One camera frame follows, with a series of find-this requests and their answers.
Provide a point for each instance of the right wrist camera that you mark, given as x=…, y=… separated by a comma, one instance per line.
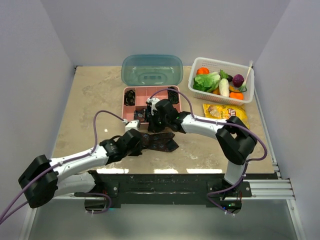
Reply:
x=151, y=102

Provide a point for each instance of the dark dotted rolled tie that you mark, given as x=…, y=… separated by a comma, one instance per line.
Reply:
x=173, y=96

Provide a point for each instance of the maroon blue-flowered tie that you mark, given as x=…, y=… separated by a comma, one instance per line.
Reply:
x=162, y=142

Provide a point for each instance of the orange toy carrot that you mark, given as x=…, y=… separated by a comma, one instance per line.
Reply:
x=236, y=95

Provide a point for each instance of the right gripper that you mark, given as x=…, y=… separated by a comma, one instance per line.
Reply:
x=152, y=127

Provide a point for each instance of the teal translucent plastic lid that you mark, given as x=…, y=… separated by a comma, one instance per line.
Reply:
x=152, y=70

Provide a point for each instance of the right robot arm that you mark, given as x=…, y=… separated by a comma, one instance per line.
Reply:
x=232, y=135

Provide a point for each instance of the yellow chips bag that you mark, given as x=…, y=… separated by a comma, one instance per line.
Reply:
x=220, y=112

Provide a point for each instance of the white toy cabbage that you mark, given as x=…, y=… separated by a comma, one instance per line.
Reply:
x=224, y=87

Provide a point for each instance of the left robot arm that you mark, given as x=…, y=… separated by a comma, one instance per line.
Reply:
x=40, y=180

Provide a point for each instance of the navy orange floral rolled tie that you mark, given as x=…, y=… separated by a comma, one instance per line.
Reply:
x=140, y=115

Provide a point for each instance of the white plastic basket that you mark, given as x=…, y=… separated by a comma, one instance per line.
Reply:
x=230, y=68

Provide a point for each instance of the dark toy eggplant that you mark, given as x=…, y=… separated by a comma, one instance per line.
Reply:
x=224, y=75

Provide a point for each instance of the orange toy pumpkin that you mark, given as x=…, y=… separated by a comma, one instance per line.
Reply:
x=203, y=71

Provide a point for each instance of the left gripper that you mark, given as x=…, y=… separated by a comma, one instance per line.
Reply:
x=137, y=151

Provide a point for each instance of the purple toy cabbage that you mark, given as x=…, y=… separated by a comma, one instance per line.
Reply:
x=238, y=80

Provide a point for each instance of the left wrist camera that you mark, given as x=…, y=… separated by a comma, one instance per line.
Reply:
x=129, y=125

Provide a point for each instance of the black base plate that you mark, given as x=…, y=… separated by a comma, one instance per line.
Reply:
x=115, y=190

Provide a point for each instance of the yellow toy vegetable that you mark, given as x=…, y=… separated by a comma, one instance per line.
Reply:
x=231, y=89

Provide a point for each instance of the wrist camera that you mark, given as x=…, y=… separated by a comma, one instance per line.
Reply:
x=151, y=102
x=129, y=125

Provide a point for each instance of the green toy lettuce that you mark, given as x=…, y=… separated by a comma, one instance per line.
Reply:
x=206, y=82

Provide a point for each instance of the black gold patterned rolled tie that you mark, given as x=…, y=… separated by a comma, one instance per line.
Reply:
x=130, y=98

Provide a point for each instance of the toy green onion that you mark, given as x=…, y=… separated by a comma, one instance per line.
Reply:
x=243, y=87

